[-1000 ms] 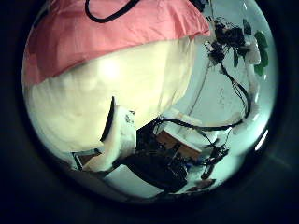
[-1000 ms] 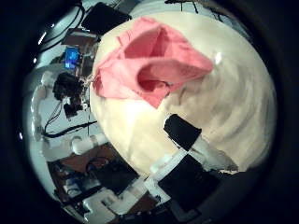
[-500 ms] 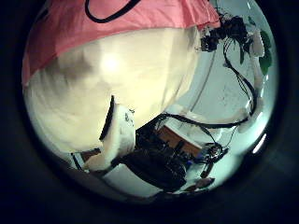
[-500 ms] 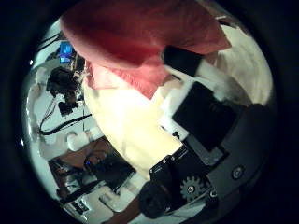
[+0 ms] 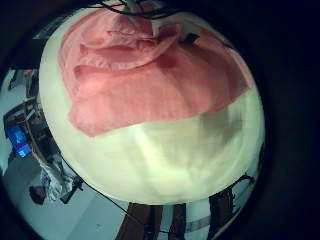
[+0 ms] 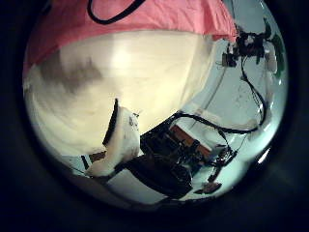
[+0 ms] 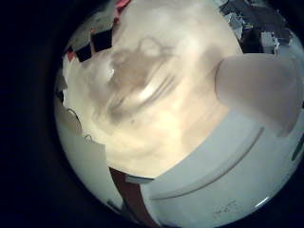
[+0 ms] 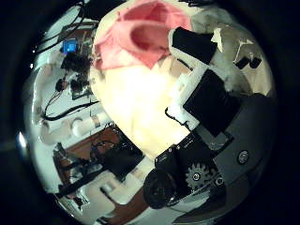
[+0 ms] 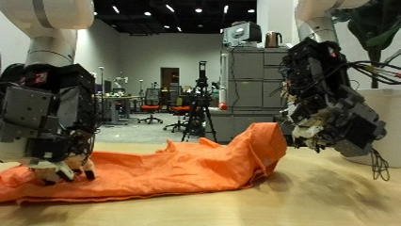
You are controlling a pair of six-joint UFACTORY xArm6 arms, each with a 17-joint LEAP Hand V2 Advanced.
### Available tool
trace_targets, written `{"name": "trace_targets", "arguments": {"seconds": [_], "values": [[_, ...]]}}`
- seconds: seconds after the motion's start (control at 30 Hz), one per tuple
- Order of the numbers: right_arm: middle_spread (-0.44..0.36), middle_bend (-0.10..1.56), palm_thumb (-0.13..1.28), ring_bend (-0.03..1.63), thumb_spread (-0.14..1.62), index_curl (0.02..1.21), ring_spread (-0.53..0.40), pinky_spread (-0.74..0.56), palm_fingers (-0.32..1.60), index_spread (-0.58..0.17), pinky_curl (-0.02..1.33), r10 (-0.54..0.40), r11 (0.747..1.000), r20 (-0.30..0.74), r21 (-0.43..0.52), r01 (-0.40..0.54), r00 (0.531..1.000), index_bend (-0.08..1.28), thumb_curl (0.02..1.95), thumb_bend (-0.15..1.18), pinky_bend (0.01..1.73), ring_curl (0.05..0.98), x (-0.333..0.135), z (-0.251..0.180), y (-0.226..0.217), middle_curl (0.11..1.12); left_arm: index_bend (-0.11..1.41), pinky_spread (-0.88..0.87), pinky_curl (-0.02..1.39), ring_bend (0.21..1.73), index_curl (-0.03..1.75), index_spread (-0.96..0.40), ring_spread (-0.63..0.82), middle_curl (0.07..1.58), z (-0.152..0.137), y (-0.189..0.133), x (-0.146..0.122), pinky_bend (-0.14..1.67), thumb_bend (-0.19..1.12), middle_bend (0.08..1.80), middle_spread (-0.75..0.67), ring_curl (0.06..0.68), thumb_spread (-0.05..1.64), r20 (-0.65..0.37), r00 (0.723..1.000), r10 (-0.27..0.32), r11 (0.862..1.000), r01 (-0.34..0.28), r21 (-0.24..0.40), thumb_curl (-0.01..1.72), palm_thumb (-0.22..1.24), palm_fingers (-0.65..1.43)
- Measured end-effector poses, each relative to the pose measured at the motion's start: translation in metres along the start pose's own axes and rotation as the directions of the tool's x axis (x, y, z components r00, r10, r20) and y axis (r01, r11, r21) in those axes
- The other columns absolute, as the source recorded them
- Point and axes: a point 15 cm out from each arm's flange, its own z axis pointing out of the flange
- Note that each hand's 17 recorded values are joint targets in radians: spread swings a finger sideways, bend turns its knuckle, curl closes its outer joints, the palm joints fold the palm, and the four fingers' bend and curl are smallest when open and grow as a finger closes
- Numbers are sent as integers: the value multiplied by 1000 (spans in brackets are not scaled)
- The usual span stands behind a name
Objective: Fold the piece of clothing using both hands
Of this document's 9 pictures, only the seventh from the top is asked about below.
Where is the white round plant pot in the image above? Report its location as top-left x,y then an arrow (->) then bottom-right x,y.
214,52 -> 303,138

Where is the black square block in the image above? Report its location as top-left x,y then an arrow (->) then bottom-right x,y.
75,43 -> 93,63
90,28 -> 114,53

